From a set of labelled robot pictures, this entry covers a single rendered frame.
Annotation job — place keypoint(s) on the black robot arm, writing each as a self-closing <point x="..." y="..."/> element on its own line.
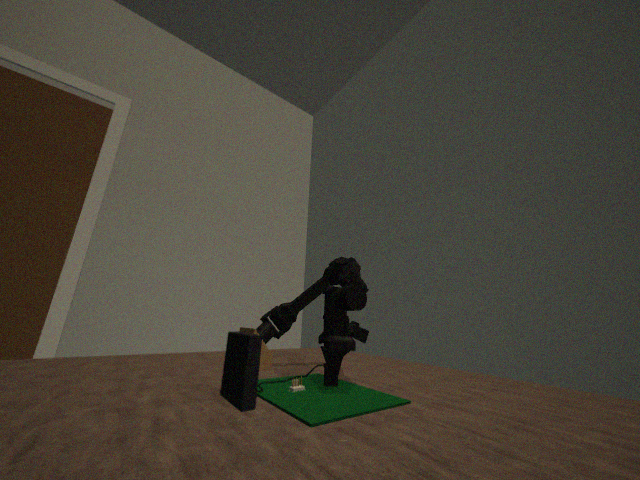
<point x="351" y="296"/>

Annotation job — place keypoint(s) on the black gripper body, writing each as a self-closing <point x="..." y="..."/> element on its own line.
<point x="333" y="335"/>

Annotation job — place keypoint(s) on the green circuit board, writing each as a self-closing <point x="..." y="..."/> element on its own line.
<point x="309" y="401"/>

